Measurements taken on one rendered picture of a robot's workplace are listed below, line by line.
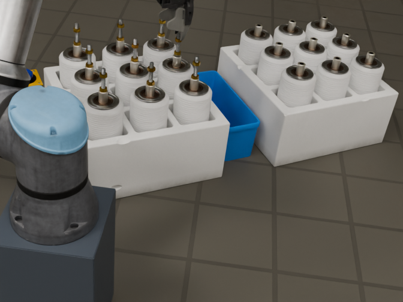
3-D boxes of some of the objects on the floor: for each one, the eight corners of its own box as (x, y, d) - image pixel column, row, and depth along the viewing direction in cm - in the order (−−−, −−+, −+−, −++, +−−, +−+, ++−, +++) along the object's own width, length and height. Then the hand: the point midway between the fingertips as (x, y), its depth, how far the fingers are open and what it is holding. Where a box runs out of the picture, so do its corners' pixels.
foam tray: (222, 177, 168) (230, 123, 157) (81, 207, 153) (80, 149, 143) (170, 102, 196) (174, 51, 185) (46, 120, 181) (42, 67, 170)
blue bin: (255, 156, 177) (262, 122, 170) (221, 163, 173) (226, 129, 166) (211, 102, 198) (215, 69, 191) (180, 107, 194) (183, 74, 187)
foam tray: (382, 142, 189) (399, 93, 178) (273, 167, 174) (285, 114, 163) (312, 79, 216) (324, 33, 206) (213, 96, 201) (220, 47, 190)
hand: (181, 32), depth 158 cm, fingers open, 3 cm apart
